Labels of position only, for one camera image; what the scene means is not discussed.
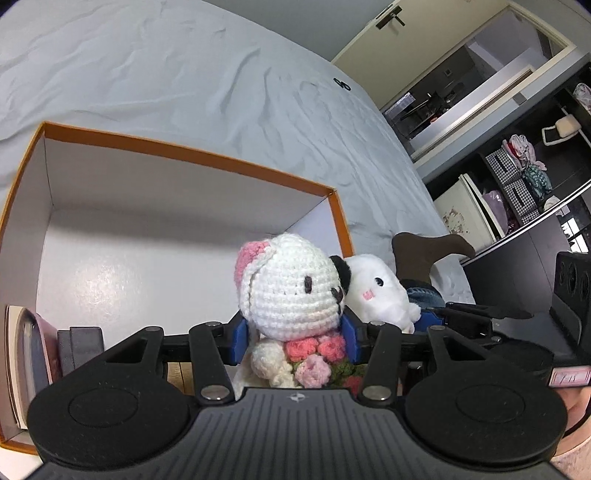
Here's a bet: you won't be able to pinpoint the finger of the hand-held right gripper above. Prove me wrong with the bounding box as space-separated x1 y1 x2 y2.
412 302 535 335

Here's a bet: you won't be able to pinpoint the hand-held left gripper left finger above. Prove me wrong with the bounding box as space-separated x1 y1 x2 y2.
104 318 250 403

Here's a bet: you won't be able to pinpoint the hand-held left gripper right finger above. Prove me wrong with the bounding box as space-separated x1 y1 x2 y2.
341 316 492 403

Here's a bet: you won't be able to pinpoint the white plush toy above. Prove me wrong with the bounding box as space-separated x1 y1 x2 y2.
344 254 423 335

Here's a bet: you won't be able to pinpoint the white crochet bear doll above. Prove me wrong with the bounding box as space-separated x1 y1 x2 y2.
233 233 365 395

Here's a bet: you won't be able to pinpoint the orange cardboard box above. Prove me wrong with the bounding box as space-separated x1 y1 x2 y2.
0 121 355 455

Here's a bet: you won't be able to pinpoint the dark grey box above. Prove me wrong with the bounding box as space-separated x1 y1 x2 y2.
57 326 106 376

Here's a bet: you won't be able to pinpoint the pink wallet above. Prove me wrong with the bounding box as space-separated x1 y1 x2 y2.
21 311 63 391

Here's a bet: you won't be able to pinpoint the white printed carton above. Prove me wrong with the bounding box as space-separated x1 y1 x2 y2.
4 305 35 430

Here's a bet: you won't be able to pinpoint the person's right hand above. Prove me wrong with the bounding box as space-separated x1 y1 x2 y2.
560 387 591 441

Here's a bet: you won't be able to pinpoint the person's right leg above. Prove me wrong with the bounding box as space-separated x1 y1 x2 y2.
392 232 476 308

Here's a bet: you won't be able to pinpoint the black wardrobe shelf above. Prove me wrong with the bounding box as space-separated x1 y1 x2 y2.
425 65 591 333

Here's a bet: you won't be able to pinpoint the houndstooth storage basket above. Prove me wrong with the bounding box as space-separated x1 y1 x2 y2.
485 148 520 185
503 179 541 220

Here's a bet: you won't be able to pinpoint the pink plastic bag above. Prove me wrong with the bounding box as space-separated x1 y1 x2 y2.
482 190 511 217

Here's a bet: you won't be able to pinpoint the folded teal clothes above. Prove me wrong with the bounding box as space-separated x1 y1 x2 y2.
522 164 552 197

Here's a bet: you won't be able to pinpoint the folded pink white clothes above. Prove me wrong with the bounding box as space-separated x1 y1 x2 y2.
502 134 536 167

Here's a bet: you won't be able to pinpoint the white handbag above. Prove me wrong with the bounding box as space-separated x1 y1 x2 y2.
541 115 581 147

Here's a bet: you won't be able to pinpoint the cream door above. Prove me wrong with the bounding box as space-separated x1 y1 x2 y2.
330 0 513 112

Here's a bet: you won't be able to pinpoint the black door handle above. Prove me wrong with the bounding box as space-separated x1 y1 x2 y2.
375 7 407 31

